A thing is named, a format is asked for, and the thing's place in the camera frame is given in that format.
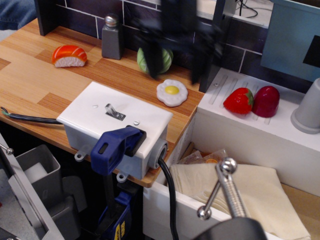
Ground white toy sink counter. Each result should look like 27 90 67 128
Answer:
142 68 320 240

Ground green toy cabbage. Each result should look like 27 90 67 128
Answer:
136 47 174 74

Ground dark red toy fruit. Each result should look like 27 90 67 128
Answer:
252 86 280 118

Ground grey toy cup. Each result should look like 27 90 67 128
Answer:
290 78 320 134

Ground blue bar clamp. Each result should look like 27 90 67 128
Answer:
90 125 147 238

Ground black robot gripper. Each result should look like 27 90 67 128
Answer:
135 0 216 84

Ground toy fried egg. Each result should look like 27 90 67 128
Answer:
156 79 188 107

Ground cream folded cloth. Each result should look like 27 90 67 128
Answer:
169 163 311 240

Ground toy salmon sushi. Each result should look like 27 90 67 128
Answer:
51 45 88 68

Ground black power cable front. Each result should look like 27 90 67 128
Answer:
157 157 180 240

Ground red toy strawberry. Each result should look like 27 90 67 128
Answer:
223 87 254 115

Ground dark shelf post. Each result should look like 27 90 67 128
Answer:
199 0 237 93

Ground light blue toy appliance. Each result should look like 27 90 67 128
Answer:
261 0 320 82

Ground plastic snack packet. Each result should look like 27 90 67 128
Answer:
178 149 228 165

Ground grey plastic bin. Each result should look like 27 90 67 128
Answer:
16 144 64 208

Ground clear light switch toggle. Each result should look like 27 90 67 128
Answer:
105 103 119 119

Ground white electrical switch box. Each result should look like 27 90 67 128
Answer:
57 82 173 180

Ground grey toy salt shaker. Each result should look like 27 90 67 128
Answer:
101 13 124 60

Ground black frayed cable left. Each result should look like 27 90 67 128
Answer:
0 106 64 125

